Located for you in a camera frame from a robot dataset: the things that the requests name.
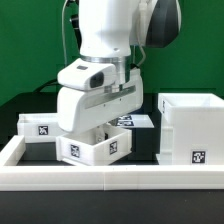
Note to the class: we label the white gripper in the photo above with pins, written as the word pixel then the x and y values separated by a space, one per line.
pixel 79 111

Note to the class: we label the white drawer cabinet box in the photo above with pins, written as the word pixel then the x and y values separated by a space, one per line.
pixel 192 129

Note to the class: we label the white U-shaped boundary frame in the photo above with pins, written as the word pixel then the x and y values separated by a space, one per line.
pixel 14 177

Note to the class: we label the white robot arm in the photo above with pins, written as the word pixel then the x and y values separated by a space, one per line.
pixel 109 28

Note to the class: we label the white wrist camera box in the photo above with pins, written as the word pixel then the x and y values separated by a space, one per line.
pixel 86 76

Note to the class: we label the white drawer with tag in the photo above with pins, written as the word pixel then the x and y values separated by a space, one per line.
pixel 39 127
pixel 83 148

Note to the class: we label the white fiducial marker sheet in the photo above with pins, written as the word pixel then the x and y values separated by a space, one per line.
pixel 135 121

